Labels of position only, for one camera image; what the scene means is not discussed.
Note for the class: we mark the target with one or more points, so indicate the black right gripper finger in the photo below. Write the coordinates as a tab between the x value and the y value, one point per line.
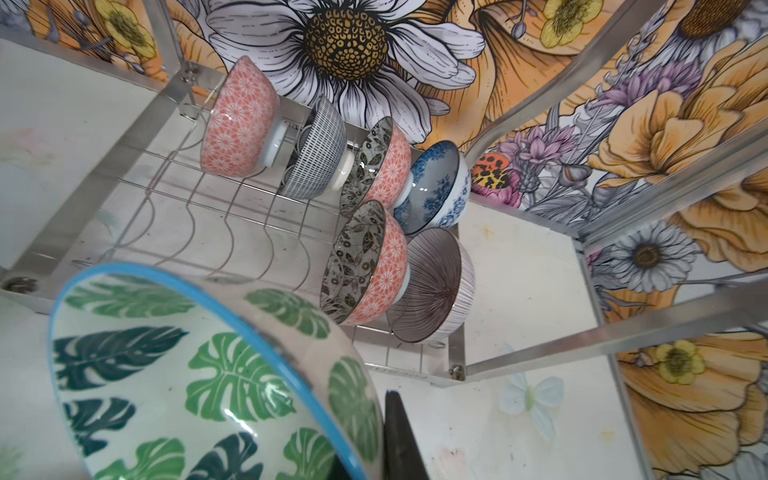
403	460

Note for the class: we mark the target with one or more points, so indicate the green leaf pattern bowl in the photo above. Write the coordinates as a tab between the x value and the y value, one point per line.
163	377

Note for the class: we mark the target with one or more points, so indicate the blue floral bowl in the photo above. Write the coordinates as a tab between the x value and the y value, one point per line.
440	185

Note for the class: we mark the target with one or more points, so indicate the dark blue petal bowl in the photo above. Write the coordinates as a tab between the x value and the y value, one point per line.
320	159

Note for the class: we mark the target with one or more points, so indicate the black leaf pink-outside bowl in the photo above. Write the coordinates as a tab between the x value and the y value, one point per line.
245	128

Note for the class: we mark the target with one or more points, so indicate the black leaf pattern bowl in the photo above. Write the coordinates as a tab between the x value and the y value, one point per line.
381	170
367	270

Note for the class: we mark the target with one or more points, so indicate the pink striped bowl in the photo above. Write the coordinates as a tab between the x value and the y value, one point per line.
440	290

